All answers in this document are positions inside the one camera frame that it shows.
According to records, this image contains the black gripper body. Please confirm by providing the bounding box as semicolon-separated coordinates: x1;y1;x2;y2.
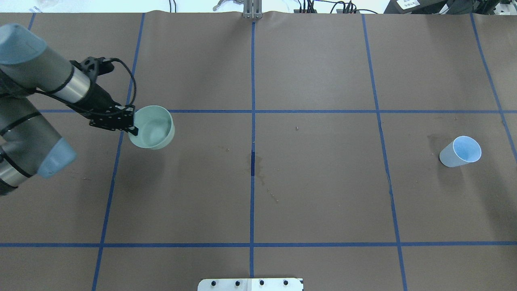
76;83;139;136

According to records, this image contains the mint green ceramic bowl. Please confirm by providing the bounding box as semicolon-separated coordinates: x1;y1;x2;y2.
128;105;175;150

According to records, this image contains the light blue plastic cup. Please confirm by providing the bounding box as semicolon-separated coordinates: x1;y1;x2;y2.
439;136;482;167

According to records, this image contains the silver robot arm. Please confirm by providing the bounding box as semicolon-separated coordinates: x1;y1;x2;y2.
0;23;140;196

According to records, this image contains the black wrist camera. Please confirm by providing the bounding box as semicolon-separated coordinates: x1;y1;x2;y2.
70;57;115;83

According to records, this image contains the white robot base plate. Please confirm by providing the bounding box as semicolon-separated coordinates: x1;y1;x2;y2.
197;278;305;291

